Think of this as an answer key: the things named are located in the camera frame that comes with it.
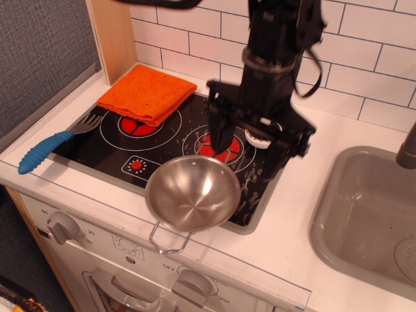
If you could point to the grey timer knob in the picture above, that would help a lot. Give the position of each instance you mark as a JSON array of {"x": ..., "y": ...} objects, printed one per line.
[{"x": 62, "y": 227}]

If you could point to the grey oven door handle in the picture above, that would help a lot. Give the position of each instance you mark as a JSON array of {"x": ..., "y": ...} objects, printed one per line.
[{"x": 111, "y": 294}]

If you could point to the orange and black object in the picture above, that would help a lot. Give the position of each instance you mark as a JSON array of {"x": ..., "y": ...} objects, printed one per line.
[{"x": 12, "y": 301}]

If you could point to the stainless steel pot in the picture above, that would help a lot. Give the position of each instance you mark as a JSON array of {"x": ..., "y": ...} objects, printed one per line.
[{"x": 190, "y": 194}]

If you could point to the orange folded cloth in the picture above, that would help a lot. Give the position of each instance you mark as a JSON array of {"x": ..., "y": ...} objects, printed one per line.
[{"x": 147, "y": 95}]

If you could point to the grey faucet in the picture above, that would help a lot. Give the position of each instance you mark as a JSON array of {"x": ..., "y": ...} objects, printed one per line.
[{"x": 406, "y": 157}]

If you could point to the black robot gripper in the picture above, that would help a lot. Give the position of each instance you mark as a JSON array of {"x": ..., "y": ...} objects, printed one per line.
[{"x": 264, "y": 92}]

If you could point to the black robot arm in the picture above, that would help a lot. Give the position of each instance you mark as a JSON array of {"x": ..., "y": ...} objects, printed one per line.
[{"x": 280, "y": 33}]

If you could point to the blue handled metal fork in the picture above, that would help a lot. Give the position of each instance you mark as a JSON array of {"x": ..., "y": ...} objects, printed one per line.
[{"x": 36, "y": 155}]

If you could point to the grey oven temperature knob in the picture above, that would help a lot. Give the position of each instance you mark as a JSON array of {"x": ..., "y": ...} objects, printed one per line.
[{"x": 193, "y": 287}]

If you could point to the white toy oven front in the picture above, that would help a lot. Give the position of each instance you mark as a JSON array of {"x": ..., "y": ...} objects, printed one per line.
[{"x": 96, "y": 248}]

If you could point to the white toy mushroom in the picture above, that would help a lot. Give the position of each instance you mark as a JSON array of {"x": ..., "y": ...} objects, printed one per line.
[{"x": 258, "y": 141}]

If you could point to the grey sink basin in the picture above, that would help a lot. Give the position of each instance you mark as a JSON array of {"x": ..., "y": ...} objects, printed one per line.
[{"x": 364, "y": 222}]

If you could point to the black toy stovetop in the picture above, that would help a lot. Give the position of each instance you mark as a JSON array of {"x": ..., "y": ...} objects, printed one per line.
[{"x": 125, "y": 153}]

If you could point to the wooden side post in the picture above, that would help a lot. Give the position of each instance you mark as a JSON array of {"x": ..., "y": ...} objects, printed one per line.
[{"x": 113, "y": 33}]

